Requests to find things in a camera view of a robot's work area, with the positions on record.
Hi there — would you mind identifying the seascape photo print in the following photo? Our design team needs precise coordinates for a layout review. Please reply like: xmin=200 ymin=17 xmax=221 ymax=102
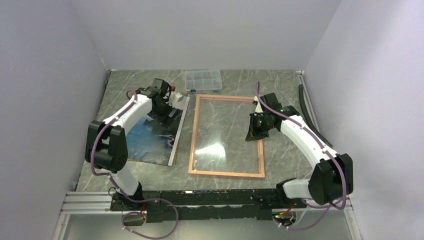
xmin=125 ymin=96 xmax=191 ymax=167

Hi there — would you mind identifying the clear acrylic sheet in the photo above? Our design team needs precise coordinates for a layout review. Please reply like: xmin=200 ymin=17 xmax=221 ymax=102
xmin=195 ymin=100 xmax=259 ymax=174

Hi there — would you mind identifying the pink wooden picture frame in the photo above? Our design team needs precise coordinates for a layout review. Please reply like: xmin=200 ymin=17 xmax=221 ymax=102
xmin=188 ymin=94 xmax=265 ymax=179

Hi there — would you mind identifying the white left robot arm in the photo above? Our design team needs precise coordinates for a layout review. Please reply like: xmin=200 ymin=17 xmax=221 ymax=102
xmin=85 ymin=78 xmax=184 ymax=210

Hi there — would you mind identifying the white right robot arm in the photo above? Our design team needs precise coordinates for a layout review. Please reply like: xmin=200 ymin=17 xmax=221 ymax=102
xmin=245 ymin=93 xmax=354 ymax=209

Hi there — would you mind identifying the clear plastic compartment box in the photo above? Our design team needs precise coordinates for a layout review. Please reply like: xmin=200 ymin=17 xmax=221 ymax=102
xmin=184 ymin=69 xmax=223 ymax=92

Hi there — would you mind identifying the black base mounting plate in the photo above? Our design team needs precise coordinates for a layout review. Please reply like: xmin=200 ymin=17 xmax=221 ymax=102
xmin=110 ymin=188 xmax=306 ymax=223

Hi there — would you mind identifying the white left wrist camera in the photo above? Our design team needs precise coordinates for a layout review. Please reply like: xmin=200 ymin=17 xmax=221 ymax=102
xmin=168 ymin=91 xmax=184 ymax=104

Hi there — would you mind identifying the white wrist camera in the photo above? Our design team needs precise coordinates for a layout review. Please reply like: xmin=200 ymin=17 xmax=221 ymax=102
xmin=252 ymin=96 xmax=264 ymax=106
xmin=168 ymin=91 xmax=184 ymax=104

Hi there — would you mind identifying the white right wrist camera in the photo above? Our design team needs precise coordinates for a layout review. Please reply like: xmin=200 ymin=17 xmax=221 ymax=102
xmin=252 ymin=96 xmax=264 ymax=106

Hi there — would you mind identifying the black corrugated hose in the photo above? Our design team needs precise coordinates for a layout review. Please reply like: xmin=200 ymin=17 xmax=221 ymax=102
xmin=298 ymin=83 xmax=333 ymax=149

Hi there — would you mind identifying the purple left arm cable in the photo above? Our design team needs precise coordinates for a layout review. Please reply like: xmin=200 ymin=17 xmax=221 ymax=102
xmin=89 ymin=88 xmax=180 ymax=240

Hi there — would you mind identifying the aluminium rail frame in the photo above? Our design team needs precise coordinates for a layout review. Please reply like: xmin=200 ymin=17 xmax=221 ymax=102
xmin=62 ymin=69 xmax=354 ymax=236

